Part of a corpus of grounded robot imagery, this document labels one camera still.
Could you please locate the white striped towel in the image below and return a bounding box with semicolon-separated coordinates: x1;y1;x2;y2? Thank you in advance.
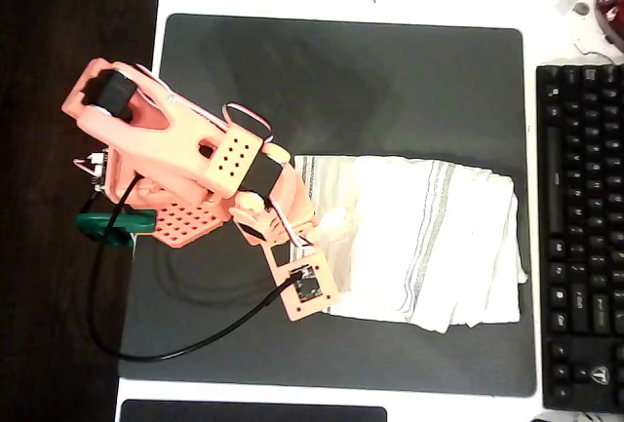
292;153;530;335

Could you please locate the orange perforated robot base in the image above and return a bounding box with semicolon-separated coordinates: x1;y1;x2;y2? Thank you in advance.
104;143;231;250

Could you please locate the black desk mat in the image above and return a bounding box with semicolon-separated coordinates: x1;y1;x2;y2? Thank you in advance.
118;13;537;398

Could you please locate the green table clamp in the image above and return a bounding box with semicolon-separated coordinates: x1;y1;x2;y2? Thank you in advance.
75;210;158;249

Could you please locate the motor controller board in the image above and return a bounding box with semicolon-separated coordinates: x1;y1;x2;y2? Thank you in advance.
72;148;110;195

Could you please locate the flat black pad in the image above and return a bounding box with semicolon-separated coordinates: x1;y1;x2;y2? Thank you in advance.
119;398;389;422

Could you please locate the black keyboard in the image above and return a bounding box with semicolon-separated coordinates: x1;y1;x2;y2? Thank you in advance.
535;63;624;413

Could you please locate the dark red round bowl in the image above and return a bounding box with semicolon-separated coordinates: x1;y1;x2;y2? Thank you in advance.
593;0;624;49

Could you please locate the orange camera mount plate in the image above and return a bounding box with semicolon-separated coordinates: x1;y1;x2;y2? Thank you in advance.
262;240;340;324

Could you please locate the black camera cable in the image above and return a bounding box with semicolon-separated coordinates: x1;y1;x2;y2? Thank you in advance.
87;173;307;363

